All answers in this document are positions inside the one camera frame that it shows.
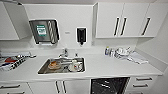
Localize stainless steel dishwasher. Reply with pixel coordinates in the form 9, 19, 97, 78
89, 76, 131, 94

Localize stack of white bowls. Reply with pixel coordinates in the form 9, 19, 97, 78
114, 46, 131, 60

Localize small sink soap pump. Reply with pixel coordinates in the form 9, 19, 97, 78
73, 51, 79, 58

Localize black soap dispenser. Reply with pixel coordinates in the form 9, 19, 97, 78
76, 27, 88, 46

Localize chrome faucet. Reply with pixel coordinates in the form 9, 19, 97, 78
58, 47, 70, 59

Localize blue white bottle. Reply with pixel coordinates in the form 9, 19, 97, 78
104, 45, 111, 57

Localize small clear bottle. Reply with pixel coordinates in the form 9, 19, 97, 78
109, 48, 115, 58

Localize orange-brown bowl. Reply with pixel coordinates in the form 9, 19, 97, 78
47, 59, 61, 71

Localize white double-door base cabinet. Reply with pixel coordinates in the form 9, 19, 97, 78
28, 78, 92, 94

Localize steel paper towel dispenser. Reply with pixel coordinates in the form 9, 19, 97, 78
28, 18, 61, 46

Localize steel kitchen sink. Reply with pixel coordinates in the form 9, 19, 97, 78
37, 57, 87, 76

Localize red cup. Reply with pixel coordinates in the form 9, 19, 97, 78
4, 57, 17, 65

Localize wire dish rack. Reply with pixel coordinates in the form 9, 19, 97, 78
0, 52, 36, 71

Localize white drawer steel handle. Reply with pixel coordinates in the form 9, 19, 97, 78
123, 83, 156, 93
0, 82, 33, 94
125, 75, 158, 85

